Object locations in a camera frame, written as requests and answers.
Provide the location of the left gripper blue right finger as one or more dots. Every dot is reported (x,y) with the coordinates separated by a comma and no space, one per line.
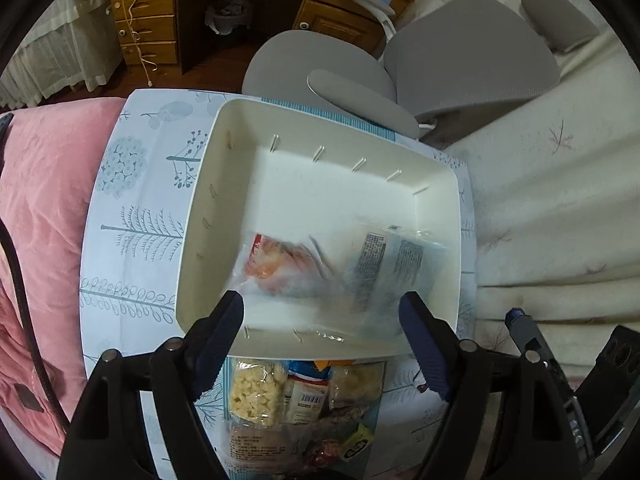
(532,437)

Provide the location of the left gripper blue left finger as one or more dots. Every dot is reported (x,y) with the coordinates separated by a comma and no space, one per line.
(107,438)

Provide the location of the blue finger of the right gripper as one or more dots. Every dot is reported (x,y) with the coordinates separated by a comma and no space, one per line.
(524,332)

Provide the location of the clear pack pale cookies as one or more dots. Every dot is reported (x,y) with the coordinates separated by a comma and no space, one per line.
(355,384)

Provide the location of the clear pack mixed nuts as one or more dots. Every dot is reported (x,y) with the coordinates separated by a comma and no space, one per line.
(340,419)

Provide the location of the clear pack yellow puffed snacks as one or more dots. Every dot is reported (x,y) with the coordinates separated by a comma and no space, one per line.
(257,391)

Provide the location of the white blue snack bag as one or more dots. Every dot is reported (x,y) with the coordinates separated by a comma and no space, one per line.
(386,263)

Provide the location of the clear pack of brown cakes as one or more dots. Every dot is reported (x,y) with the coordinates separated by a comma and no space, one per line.
(252,450)

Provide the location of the blue white red snack packet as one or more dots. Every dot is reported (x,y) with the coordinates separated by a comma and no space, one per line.
(305,392)

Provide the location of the red white triangular snack bag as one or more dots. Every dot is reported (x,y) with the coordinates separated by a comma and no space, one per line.
(269,266)

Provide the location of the small red candy packet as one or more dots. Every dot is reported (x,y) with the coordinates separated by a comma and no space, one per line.
(324,453)

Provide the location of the cream floral curtain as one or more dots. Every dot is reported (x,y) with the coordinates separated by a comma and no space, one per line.
(555,188)

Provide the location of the white plastic storage bin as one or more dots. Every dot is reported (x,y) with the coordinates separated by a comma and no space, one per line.
(302,178)

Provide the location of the blue patterned tablecloth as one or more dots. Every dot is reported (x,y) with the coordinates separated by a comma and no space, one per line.
(130,269)

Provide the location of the grey office chair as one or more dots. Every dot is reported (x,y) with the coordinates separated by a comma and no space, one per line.
(449,73)

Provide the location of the pink quilt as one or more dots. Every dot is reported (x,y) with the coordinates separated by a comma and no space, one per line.
(50,157)

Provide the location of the lace covered cabinet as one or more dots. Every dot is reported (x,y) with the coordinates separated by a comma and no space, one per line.
(73,42)

